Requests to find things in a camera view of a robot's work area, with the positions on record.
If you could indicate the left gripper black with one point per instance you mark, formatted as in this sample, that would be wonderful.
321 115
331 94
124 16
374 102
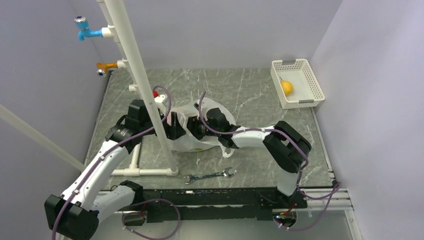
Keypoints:
174 131

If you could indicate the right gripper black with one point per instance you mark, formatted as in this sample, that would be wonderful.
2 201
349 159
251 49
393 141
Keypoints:
193 125

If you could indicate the translucent white plastic bag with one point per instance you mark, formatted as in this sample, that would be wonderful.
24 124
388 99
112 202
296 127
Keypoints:
188 143

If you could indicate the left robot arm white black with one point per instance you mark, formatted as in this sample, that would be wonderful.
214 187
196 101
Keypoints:
78 211

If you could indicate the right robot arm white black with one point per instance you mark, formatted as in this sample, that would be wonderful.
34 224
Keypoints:
288 148

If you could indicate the silver open-end wrench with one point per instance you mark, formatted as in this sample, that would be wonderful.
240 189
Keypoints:
228 172

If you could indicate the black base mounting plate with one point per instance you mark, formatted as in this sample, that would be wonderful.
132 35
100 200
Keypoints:
259 203

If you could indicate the white perforated plastic basket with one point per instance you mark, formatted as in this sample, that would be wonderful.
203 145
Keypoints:
306 93

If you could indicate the orange plastic faucet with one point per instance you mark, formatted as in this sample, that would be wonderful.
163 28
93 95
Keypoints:
103 68

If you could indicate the blue plastic faucet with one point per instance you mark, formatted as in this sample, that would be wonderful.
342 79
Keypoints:
84 30

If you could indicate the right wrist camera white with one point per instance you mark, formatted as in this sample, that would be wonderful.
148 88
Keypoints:
203 105

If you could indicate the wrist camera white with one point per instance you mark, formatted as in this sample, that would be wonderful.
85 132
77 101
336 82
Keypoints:
160 99
203 105

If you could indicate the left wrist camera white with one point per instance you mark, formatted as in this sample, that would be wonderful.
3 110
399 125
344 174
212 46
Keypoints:
160 99

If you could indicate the white PVC pipe frame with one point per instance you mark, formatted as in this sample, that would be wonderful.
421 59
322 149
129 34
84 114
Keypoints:
119 28

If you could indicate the aluminium rail frame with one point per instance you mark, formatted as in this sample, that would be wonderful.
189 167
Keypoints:
320 202

